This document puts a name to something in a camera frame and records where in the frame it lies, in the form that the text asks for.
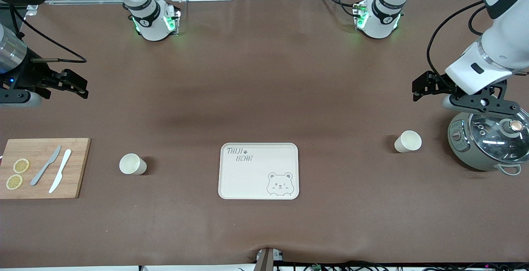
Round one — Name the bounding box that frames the grey plastic knife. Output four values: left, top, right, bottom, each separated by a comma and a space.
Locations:
30, 145, 62, 186

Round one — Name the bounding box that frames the bamboo cutting board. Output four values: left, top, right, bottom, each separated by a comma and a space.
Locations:
0, 138, 91, 200

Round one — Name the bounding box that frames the glass pot lid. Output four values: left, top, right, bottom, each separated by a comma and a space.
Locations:
469, 109, 529, 165

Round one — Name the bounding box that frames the grey table edge clamp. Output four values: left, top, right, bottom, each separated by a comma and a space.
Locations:
255, 247, 284, 271

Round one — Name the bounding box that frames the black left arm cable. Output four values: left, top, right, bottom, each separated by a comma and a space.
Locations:
427, 0, 496, 82

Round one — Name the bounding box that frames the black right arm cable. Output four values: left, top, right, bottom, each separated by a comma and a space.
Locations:
8, 3, 88, 64

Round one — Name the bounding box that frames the grey-green electric cooking pot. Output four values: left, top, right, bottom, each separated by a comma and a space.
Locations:
448, 108, 529, 176

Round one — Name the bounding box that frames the white plastic knife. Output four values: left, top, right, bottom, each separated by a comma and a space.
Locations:
48, 149, 72, 194

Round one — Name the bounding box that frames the brown table mat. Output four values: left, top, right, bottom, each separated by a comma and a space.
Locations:
0, 0, 529, 268

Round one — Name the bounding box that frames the white IKEA cup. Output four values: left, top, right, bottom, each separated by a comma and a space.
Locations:
394, 131, 422, 153
119, 153, 148, 176

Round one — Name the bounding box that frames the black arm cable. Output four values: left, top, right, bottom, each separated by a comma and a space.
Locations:
8, 3, 88, 64
427, 0, 496, 82

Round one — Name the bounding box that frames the cream bear print tray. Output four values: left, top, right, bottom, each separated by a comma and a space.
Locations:
218, 143, 300, 200

